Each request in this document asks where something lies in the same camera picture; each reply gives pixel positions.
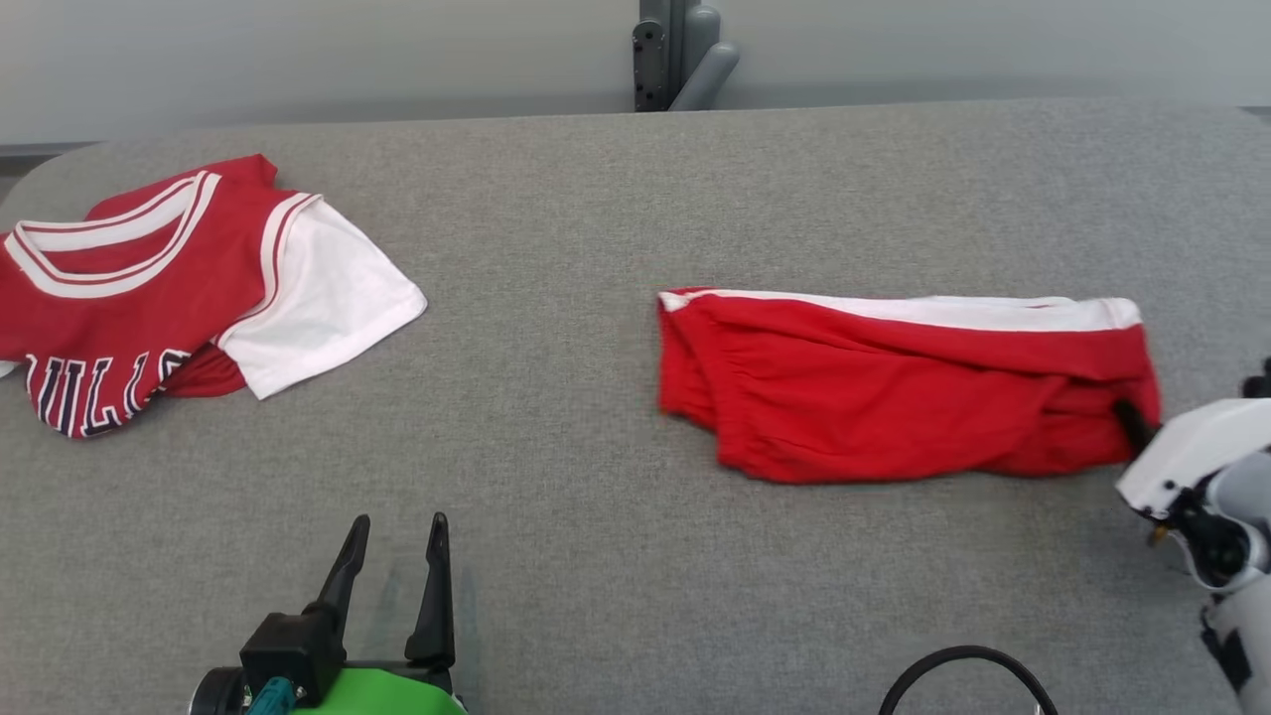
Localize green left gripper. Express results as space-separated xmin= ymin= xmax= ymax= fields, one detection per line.
xmin=293 ymin=511 xmax=468 ymax=715

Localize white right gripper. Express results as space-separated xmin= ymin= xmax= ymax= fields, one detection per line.
xmin=1114 ymin=397 xmax=1271 ymax=522

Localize red shorts white stripe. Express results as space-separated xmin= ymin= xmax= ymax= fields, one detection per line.
xmin=657 ymin=288 xmax=1163 ymax=485

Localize red Bulls jersey white sleeves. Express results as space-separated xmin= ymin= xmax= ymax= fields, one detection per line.
xmin=0 ymin=154 xmax=429 ymax=440

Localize teal left camera connector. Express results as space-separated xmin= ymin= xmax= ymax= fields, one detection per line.
xmin=246 ymin=675 xmax=299 ymax=715

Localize thick black looped cable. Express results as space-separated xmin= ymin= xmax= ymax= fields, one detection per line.
xmin=879 ymin=645 xmax=1059 ymax=715

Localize grey metal post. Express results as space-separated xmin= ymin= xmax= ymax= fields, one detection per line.
xmin=633 ymin=0 xmax=741 ymax=113

